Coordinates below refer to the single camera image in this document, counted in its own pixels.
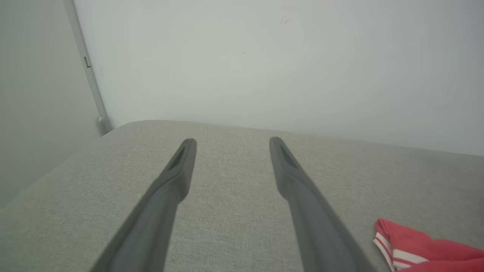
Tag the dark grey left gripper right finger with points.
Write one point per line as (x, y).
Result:
(314, 223)

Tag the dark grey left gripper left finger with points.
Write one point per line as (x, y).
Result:
(159, 215)

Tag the red shirt with white sleeves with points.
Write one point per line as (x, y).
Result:
(427, 251)

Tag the grey wall post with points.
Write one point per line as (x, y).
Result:
(90, 75)

